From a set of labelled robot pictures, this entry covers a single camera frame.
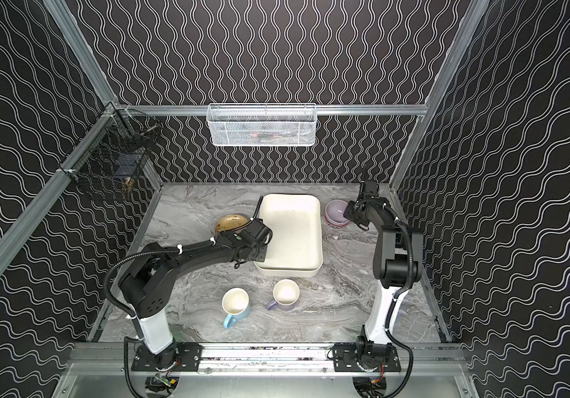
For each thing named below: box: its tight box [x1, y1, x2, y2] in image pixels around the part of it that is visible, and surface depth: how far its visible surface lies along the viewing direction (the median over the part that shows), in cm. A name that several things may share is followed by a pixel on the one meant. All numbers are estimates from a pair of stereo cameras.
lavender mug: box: [266, 278, 301, 311], surface depth 83 cm
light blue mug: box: [221, 286, 251, 330], surface depth 79 cm
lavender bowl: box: [323, 199, 350, 229], surface depth 103 cm
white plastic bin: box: [253, 193, 324, 278], surface depth 102 cm
